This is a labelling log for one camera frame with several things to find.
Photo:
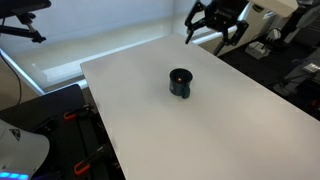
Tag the black robot stand top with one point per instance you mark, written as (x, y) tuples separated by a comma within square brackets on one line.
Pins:
[(50, 100)]

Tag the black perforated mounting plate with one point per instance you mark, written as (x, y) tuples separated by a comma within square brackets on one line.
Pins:
[(66, 143)]

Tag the white box on floor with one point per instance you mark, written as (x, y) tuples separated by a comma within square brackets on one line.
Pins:
[(256, 51)]

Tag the black camera device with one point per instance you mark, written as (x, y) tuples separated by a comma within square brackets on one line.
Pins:
[(23, 5)]

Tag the dark teal mug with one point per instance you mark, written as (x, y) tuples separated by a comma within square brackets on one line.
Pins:
[(176, 88)]

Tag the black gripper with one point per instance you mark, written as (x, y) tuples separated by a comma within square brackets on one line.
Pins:
[(226, 13)]

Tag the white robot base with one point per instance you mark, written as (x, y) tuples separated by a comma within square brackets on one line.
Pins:
[(20, 150)]

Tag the red marker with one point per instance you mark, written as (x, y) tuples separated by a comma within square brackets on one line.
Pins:
[(180, 79)]

